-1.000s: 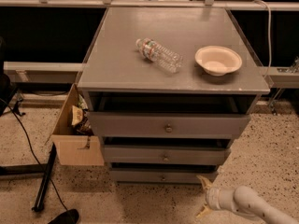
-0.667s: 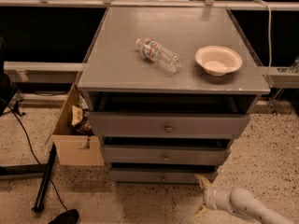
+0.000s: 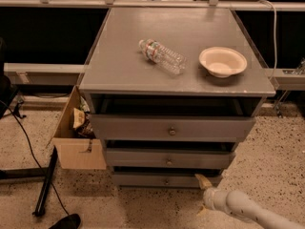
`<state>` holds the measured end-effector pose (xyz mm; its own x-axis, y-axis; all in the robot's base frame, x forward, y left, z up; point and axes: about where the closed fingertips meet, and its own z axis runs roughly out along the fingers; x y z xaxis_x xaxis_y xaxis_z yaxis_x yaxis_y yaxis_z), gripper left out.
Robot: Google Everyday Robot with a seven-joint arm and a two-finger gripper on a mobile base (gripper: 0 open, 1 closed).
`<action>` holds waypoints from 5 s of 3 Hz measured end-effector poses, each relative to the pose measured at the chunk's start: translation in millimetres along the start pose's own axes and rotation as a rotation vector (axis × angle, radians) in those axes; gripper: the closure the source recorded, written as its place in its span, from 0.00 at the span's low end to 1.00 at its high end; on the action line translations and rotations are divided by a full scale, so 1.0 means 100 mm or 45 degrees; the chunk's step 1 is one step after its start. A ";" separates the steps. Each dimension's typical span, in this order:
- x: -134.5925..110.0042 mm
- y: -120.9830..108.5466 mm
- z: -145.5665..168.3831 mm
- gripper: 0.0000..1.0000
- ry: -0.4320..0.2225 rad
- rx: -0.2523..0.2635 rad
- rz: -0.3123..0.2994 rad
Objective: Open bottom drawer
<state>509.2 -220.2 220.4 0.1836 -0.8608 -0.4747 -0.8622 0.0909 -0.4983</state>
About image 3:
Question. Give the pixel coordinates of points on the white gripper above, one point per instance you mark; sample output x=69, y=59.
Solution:
x=211, y=197

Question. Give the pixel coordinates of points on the grey bottom drawer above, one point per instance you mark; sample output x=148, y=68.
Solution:
x=155, y=180

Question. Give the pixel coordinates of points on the grey drawer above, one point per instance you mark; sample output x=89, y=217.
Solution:
x=155, y=180
x=165, y=158
x=171, y=127

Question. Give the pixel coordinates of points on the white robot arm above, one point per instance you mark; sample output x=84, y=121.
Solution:
x=240, y=206

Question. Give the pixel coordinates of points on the grey middle drawer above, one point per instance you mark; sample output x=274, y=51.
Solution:
x=165, y=158

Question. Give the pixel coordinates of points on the grey drawer cabinet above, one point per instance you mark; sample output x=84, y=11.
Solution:
x=120, y=80

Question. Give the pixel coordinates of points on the grey top drawer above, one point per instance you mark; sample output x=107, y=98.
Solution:
x=171, y=127

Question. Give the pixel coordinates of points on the black shoe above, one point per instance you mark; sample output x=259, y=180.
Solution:
x=69, y=222

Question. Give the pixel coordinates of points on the white paper bowl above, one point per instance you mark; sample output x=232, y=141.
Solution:
x=222, y=62

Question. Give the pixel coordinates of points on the brown cardboard box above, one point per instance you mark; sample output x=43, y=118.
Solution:
x=75, y=151

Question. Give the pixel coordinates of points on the snack bag in box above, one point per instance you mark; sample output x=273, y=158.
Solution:
x=79, y=118

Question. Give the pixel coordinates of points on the clear plastic water bottle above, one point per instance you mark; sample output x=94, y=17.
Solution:
x=164, y=58

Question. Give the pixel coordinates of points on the black metal stand leg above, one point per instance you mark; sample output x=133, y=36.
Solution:
x=48, y=174

